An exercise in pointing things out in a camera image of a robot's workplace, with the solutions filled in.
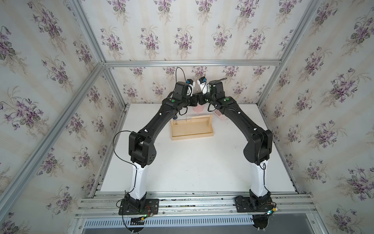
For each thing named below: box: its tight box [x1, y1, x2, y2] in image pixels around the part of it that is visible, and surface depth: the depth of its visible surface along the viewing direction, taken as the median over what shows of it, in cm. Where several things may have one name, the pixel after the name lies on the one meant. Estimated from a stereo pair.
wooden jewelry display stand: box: [170, 114, 215, 141], surface depth 106 cm
